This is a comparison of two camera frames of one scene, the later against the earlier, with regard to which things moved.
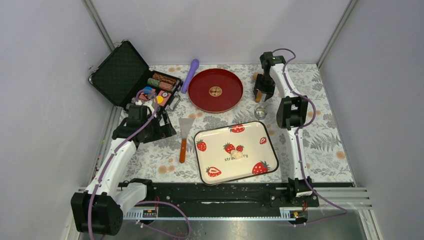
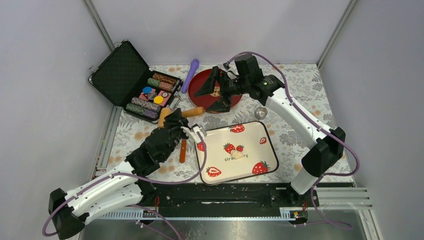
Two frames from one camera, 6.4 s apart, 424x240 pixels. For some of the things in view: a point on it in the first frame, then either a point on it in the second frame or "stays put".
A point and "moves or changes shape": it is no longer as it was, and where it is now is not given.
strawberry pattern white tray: [213, 147] stays put
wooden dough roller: [259, 94] moves or changes shape
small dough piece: [236, 154] stays put
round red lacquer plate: [215, 90] stays put
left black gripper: [164, 131] to [176, 120]
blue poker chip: [147, 88] stays put
